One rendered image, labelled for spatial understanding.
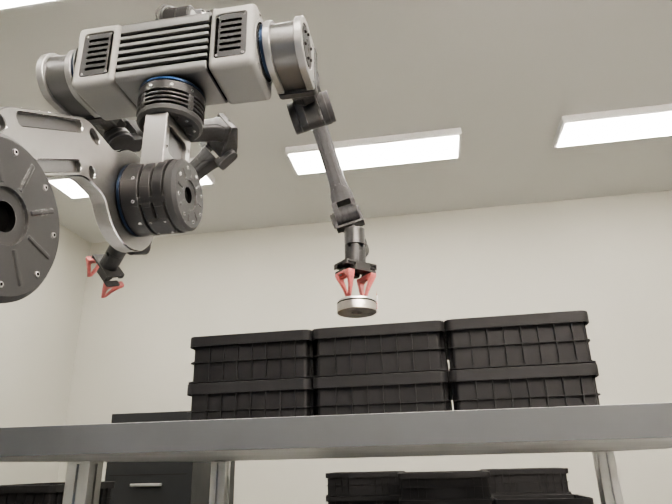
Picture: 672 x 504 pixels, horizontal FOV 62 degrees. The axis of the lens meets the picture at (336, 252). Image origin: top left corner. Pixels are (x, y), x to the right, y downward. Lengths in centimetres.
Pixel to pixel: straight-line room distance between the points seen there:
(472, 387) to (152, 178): 76
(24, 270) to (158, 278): 498
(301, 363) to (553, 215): 419
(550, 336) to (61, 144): 100
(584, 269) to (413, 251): 144
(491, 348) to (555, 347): 13
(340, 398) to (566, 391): 47
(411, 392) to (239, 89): 73
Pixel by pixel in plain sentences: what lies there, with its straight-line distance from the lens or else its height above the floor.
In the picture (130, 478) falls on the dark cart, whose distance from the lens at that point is 307.
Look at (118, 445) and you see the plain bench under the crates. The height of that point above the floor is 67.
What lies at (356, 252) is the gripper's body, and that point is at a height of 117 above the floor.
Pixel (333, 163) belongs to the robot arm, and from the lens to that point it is 162.
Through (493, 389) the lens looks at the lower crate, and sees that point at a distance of 123.
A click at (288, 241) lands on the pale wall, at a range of 528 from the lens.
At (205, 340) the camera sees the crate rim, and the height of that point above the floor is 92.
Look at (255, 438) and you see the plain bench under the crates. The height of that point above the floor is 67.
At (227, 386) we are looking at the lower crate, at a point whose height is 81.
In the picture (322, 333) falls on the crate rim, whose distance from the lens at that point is 128.
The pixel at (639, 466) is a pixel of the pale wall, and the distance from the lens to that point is 496.
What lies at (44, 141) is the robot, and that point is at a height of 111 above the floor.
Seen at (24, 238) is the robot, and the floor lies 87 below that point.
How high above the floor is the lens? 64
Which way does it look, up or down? 21 degrees up
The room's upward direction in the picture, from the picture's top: 1 degrees counter-clockwise
